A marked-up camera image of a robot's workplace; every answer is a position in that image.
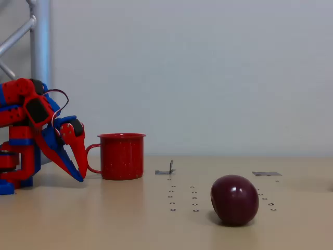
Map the dark purple plum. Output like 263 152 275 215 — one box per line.
210 174 260 227

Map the red speckled enamel mug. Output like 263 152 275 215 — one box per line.
84 133 147 181

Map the short diagonal metal tube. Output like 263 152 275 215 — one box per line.
0 59 17 81

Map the curled grey tape piece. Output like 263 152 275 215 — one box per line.
155 160 176 176

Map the vertical grey metal pole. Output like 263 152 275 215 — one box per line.
30 0 55 166

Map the long diagonal metal tube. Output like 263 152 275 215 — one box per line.
0 15 37 56

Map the flat metal plate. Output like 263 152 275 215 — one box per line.
251 171 283 177

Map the red black white gripper cable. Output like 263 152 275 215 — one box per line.
43 89 70 131

